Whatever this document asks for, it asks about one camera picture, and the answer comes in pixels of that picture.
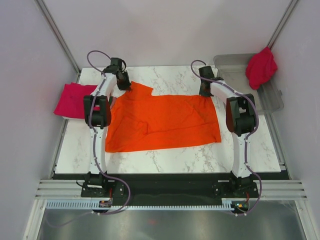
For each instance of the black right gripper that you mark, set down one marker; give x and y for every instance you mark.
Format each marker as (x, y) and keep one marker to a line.
(203, 93)

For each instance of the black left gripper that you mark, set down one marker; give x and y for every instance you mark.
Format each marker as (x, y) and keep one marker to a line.
(126, 87)

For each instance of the orange t shirt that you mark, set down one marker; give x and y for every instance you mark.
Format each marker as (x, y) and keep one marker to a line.
(144, 122)

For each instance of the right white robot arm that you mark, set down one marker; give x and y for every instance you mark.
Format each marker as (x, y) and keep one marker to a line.
(241, 121)

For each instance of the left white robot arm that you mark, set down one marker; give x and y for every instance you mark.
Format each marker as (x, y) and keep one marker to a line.
(97, 115)

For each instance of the red crumpled t shirt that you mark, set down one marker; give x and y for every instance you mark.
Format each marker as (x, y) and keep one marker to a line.
(261, 67)

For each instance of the magenta folded t shirt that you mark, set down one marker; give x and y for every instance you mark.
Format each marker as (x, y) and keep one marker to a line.
(71, 101)

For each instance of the left aluminium corner rail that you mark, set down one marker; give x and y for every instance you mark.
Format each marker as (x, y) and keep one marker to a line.
(57, 34)

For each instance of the aluminium corner rail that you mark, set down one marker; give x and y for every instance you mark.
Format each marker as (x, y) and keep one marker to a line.
(282, 23)
(57, 34)

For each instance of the right aluminium corner rail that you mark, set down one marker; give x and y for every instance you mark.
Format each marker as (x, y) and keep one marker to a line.
(282, 23)

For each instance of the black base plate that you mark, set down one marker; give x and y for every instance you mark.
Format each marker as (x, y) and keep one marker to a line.
(180, 188)

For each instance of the aluminium frame rail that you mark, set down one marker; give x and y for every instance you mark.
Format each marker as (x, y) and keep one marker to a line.
(272, 190)

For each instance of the white slotted cable duct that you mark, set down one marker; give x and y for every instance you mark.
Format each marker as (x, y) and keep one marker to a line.
(100, 205)

